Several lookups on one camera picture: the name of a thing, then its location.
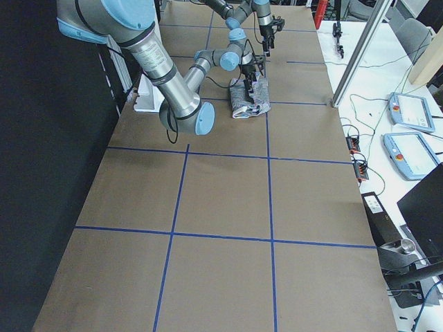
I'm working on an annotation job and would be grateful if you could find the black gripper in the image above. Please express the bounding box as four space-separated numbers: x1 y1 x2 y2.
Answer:
240 55 266 101
258 14 285 57

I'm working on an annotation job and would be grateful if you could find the blue white striped polo shirt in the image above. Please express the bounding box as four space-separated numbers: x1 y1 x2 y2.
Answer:
229 75 271 119

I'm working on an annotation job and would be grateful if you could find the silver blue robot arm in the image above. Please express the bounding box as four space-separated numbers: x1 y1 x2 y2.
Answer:
197 0 285 57
57 1 273 136

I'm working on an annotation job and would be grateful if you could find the orange black connector board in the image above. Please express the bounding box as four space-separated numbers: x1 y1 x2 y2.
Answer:
352 154 369 183

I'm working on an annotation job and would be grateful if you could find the brown table cover mat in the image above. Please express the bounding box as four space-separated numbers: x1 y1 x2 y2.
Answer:
33 6 396 331

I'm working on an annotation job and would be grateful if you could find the grey office chair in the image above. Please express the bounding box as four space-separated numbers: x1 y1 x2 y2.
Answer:
395 18 433 64

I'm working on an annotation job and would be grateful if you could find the upper teach pendant tablet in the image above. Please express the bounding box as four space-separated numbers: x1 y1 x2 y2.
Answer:
388 92 435 133

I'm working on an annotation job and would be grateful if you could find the teach pendant tablet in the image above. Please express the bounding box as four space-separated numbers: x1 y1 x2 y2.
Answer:
382 132 440 181
388 92 435 133

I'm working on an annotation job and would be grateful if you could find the lower teach pendant tablet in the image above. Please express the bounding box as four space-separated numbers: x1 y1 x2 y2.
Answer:
382 132 440 181

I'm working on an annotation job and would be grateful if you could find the black box with label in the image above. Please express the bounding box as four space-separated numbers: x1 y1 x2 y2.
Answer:
361 192 403 247

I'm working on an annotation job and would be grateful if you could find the black monitor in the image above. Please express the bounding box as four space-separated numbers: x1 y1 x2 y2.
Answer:
397 164 442 262

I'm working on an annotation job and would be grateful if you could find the silver metal cylinder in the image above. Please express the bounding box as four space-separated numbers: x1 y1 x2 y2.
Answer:
397 239 416 255

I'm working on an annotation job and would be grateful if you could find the aluminium frame post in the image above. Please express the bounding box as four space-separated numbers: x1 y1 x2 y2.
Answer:
332 0 392 108

